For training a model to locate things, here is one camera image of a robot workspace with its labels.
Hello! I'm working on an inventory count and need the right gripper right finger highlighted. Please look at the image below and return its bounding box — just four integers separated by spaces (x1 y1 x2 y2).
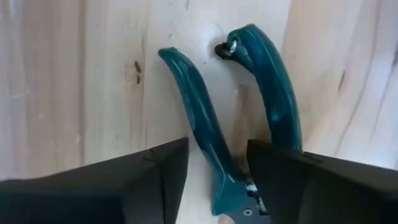
247 139 398 224

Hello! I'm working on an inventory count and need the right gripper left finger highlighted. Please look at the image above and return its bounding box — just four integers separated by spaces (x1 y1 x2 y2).
0 137 190 224

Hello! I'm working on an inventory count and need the small teal-handled pruner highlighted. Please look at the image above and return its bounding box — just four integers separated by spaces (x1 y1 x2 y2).
157 23 303 224

